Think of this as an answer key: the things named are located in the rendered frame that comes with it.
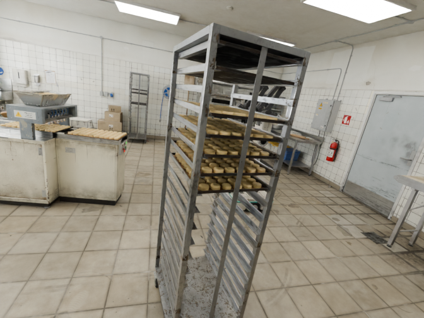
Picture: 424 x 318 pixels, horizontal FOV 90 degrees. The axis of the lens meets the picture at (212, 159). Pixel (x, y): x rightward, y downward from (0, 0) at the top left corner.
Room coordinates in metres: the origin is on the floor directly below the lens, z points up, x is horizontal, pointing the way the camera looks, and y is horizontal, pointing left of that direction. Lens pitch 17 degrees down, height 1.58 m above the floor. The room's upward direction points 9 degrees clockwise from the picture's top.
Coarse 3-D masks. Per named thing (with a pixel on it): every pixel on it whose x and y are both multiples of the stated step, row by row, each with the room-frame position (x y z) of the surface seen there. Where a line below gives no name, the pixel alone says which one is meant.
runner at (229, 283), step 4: (204, 240) 1.62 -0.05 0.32; (208, 240) 1.60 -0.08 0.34; (208, 244) 1.58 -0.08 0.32; (208, 248) 1.53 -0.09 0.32; (212, 248) 1.52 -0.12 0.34; (212, 252) 1.48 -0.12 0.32; (216, 256) 1.43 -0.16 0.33; (216, 260) 1.41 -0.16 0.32; (224, 268) 1.31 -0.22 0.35; (224, 272) 1.30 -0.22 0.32; (224, 276) 1.26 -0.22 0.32; (228, 276) 1.24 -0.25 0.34; (228, 280) 1.23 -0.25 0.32; (228, 284) 1.20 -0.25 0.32; (232, 284) 1.18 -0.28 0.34; (232, 288) 1.16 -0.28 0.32; (232, 292) 1.13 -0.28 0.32; (236, 292) 1.13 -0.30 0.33; (236, 296) 1.11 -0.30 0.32; (236, 300) 1.08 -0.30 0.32; (240, 300) 1.07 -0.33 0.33; (240, 304) 1.06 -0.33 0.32
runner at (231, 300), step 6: (204, 252) 1.58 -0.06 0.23; (210, 258) 1.52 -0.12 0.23; (216, 270) 1.40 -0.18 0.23; (216, 276) 1.34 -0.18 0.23; (222, 282) 1.29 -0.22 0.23; (222, 288) 1.24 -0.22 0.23; (228, 294) 1.20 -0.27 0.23; (228, 300) 1.15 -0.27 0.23; (234, 300) 1.13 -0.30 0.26; (234, 306) 1.11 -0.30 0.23; (234, 312) 1.07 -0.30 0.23; (240, 312) 1.05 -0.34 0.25
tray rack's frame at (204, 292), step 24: (216, 24) 0.87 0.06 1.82; (216, 48) 0.87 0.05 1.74; (264, 48) 0.97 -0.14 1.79; (288, 48) 1.01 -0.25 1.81; (192, 168) 0.88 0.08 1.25; (240, 168) 0.97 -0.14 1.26; (192, 192) 0.87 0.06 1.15; (192, 216) 0.87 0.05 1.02; (192, 264) 1.50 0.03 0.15; (192, 288) 1.27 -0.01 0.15; (216, 288) 0.97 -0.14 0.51; (168, 312) 1.06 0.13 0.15; (192, 312) 1.08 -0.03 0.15; (216, 312) 1.11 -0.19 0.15
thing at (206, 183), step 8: (184, 160) 1.29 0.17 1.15; (184, 168) 1.19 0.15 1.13; (208, 176) 1.08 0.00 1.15; (216, 176) 1.10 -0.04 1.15; (224, 176) 1.12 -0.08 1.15; (232, 176) 1.19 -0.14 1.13; (248, 176) 1.18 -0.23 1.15; (200, 184) 0.95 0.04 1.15; (208, 184) 1.01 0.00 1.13; (216, 184) 0.98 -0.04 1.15; (224, 184) 1.00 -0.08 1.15; (232, 184) 1.06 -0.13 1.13; (240, 184) 1.03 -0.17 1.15; (248, 184) 1.05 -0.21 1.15; (256, 184) 1.07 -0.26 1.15
